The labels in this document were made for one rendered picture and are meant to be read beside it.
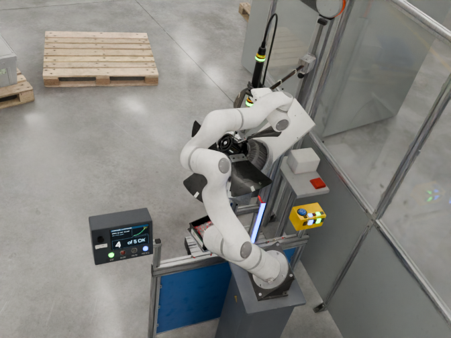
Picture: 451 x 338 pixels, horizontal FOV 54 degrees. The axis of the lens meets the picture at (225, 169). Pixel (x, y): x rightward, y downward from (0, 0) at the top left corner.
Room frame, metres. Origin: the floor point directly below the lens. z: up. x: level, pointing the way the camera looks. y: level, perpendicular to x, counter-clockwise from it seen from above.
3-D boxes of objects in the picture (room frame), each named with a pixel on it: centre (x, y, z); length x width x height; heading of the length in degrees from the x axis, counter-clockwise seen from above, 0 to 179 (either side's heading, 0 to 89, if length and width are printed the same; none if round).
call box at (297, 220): (1.67, -0.49, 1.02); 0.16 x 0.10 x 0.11; 117
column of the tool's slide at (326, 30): (2.49, -0.39, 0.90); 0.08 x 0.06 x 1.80; 62
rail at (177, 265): (1.49, -0.13, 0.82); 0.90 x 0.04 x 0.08; 117
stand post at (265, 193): (2.13, -0.29, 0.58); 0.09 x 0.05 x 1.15; 27
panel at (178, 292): (1.49, -0.13, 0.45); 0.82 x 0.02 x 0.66; 117
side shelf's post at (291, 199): (2.21, -0.49, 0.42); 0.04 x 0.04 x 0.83; 27
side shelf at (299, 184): (2.21, -0.49, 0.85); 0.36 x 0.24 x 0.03; 27
